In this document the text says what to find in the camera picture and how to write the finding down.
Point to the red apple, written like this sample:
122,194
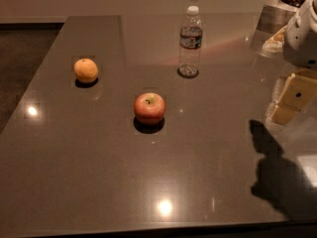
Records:
149,108

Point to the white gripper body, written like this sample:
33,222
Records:
301,44

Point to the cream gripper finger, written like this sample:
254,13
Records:
291,94

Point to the metal container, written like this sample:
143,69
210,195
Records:
275,14

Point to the orange fruit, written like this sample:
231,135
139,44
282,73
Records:
86,70

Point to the clear plastic water bottle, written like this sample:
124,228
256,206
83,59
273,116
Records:
190,42

